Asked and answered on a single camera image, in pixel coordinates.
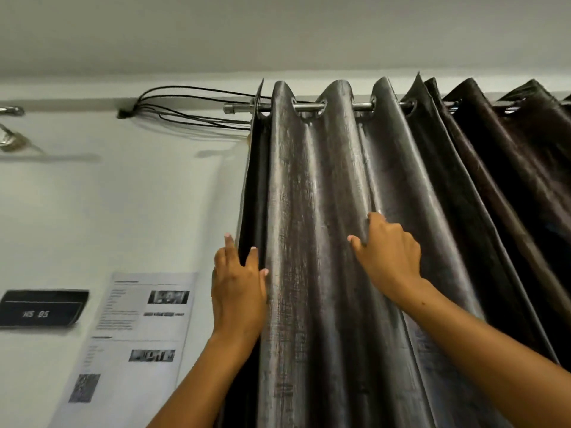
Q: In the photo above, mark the person's left hand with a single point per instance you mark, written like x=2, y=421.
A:
x=238, y=303

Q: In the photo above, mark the dark brown curtain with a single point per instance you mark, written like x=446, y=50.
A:
x=513, y=173

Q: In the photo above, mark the person's right forearm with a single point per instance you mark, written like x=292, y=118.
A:
x=490, y=356

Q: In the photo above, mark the silver metal curtain rod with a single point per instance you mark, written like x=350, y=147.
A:
x=241, y=108
x=11, y=111

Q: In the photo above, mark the white printed paper notice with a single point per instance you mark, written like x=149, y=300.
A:
x=134, y=396

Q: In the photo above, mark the brass rod wall bracket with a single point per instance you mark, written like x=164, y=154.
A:
x=13, y=142

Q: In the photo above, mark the person's left forearm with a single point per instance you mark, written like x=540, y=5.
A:
x=200, y=392

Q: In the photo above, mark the grey textured curtain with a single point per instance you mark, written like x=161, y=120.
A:
x=312, y=262

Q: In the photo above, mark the person's right hand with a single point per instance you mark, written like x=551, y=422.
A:
x=392, y=262

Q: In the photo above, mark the black wall sign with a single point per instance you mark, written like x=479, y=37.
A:
x=44, y=307

